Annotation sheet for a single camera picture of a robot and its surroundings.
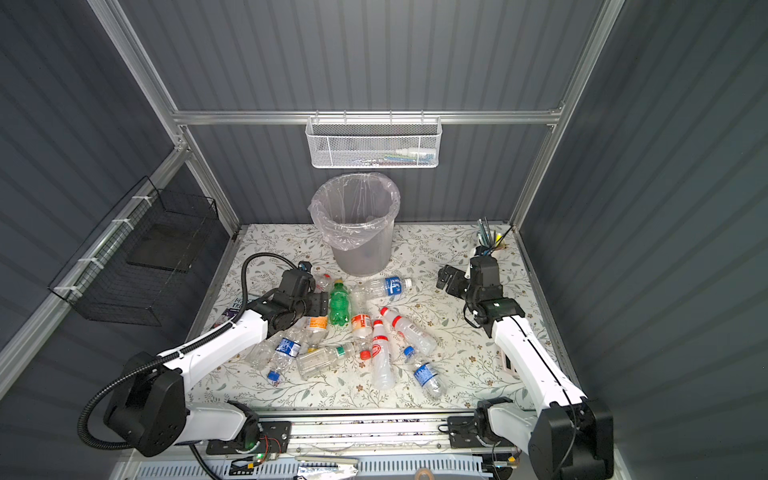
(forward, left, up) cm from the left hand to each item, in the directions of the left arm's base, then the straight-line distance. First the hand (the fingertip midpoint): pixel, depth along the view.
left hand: (314, 296), depth 88 cm
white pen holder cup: (+21, -60, -1) cm, 63 cm away
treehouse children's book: (+1, +28, -9) cm, 30 cm away
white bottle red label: (-21, -20, -5) cm, 30 cm away
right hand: (-1, -41, +8) cm, 42 cm away
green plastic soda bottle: (+1, -7, -6) cm, 9 cm away
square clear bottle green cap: (-15, -1, -11) cm, 19 cm away
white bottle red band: (-11, -29, -6) cm, 31 cm away
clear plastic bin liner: (+35, -10, +4) cm, 36 cm away
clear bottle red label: (-6, -14, -5) cm, 16 cm away
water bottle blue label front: (-23, -31, -5) cm, 39 cm away
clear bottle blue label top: (+6, -21, -6) cm, 23 cm away
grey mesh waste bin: (+19, -16, -6) cm, 26 cm away
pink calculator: (-21, -54, -7) cm, 58 cm away
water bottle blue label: (-13, +8, -7) cm, 17 cm away
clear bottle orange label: (-7, 0, -7) cm, 10 cm away
